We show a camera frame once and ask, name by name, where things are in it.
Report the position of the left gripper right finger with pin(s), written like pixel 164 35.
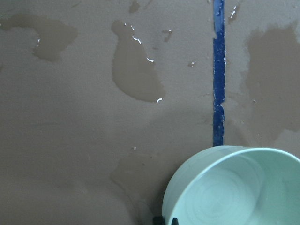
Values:
pixel 175 219

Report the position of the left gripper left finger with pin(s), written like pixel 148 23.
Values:
pixel 158 220

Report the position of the light green ceramic bowl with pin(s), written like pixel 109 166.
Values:
pixel 234 185

